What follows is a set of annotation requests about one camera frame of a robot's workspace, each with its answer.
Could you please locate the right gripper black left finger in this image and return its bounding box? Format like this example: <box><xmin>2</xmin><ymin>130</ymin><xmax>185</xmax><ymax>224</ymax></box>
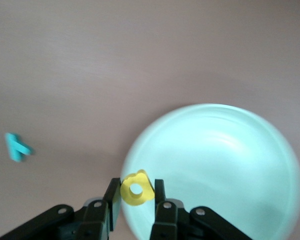
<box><xmin>77</xmin><ymin>177</ymin><xmax>122</xmax><ymax>240</ymax></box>

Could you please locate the cyan letter k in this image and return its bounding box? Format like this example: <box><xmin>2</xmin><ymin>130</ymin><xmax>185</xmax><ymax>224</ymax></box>
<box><xmin>4</xmin><ymin>132</ymin><xmax>35</xmax><ymax>163</ymax></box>

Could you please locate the light green plate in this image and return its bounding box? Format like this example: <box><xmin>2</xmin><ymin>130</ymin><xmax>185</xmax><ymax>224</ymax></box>
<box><xmin>119</xmin><ymin>103</ymin><xmax>300</xmax><ymax>240</ymax></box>

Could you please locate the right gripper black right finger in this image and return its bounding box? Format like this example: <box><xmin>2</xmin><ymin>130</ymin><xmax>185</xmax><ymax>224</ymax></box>
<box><xmin>149</xmin><ymin>179</ymin><xmax>179</xmax><ymax>240</ymax></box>

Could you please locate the yellow letter a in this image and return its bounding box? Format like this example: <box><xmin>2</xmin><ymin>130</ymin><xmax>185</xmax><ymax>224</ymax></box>
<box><xmin>120</xmin><ymin>169</ymin><xmax>155</xmax><ymax>207</ymax></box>

